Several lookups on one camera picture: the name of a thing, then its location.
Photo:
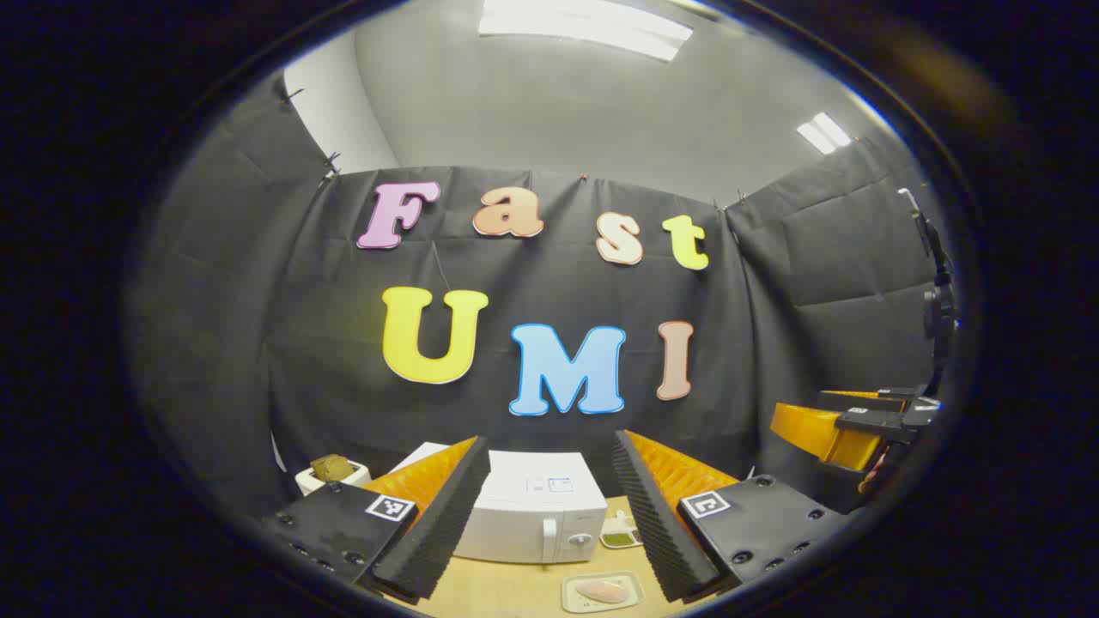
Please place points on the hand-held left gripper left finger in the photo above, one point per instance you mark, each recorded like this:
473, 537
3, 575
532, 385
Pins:
438, 532

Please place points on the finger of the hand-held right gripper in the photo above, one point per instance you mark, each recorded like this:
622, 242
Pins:
867, 425
893, 395

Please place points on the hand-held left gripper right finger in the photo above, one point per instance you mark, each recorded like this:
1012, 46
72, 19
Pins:
652, 524

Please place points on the sugared bread roll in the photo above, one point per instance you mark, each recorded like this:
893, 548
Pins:
601, 591

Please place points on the white microwave oven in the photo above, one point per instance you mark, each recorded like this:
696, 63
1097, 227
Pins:
532, 515

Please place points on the white divided dish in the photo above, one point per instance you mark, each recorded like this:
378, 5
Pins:
620, 536

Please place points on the cream rectangular plate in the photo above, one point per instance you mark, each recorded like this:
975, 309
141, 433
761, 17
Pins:
640, 592

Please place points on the brown rough lump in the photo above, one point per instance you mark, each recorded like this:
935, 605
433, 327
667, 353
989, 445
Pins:
331, 468

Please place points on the small ceiling light panel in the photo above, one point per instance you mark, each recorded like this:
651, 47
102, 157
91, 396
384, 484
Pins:
824, 133

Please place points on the large ceiling light panel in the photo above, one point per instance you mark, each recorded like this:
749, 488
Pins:
584, 26

